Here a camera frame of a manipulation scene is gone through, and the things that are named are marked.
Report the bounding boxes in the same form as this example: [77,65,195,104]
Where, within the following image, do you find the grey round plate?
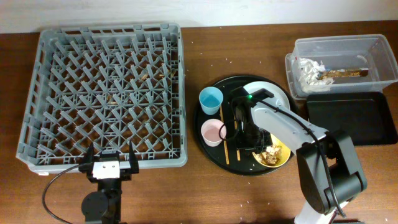
[243,81,290,109]

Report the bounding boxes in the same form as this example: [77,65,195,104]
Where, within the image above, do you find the yellow bowl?
[252,134,291,168]

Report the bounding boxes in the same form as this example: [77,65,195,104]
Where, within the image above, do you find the clear plastic bin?
[285,34,397,100]

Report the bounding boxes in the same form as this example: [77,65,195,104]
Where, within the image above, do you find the wooden chopstick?
[234,121,241,161]
[220,105,229,166]

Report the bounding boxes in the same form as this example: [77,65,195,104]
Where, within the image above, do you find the pink plastic cup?
[201,119,226,147]

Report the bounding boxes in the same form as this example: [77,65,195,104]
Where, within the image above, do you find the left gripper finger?
[83,143,94,164]
[129,141,139,165]

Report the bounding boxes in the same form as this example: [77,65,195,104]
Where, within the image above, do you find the white napkin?
[298,58,334,93]

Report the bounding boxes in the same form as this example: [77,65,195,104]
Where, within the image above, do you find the blue plastic cup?
[199,86,223,115]

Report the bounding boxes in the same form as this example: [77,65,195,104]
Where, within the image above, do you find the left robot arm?
[78,144,139,224]

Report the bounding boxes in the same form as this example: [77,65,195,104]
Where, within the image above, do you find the black rectangular tray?
[306,91,397,146]

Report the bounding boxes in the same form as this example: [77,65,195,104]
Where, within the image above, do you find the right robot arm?
[228,87,368,223]

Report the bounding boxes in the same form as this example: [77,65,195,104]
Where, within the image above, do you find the grey dishwasher rack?
[16,23,187,175]

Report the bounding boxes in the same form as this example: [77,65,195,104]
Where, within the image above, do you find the food scraps pile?
[254,144,282,166]

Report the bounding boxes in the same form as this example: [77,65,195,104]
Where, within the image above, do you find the round black tray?
[193,75,279,176]

